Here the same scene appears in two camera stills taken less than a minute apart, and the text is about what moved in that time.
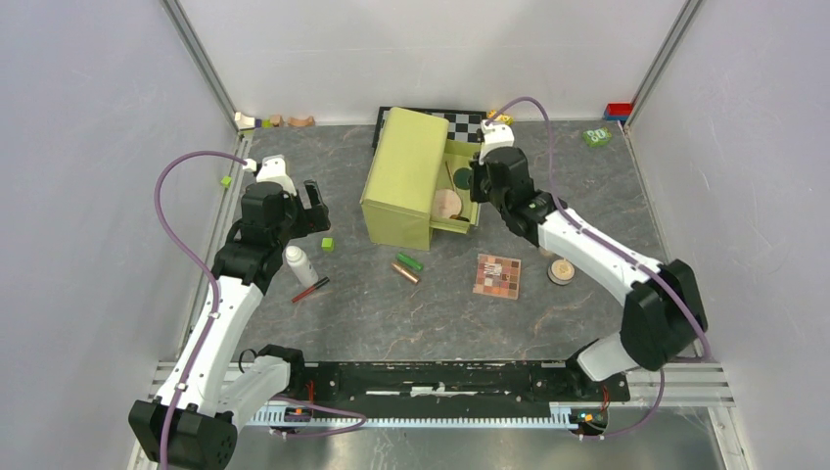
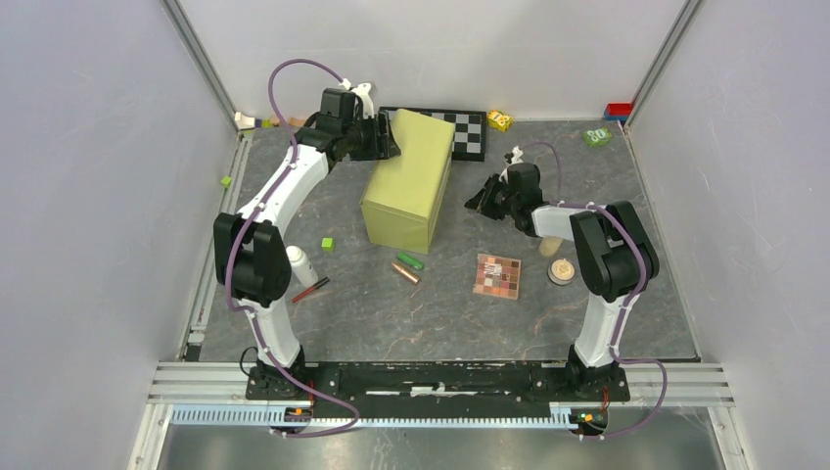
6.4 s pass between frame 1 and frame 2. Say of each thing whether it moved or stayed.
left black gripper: moved
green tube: stayed
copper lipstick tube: stayed
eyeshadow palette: stayed
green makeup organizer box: moved
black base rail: stayed
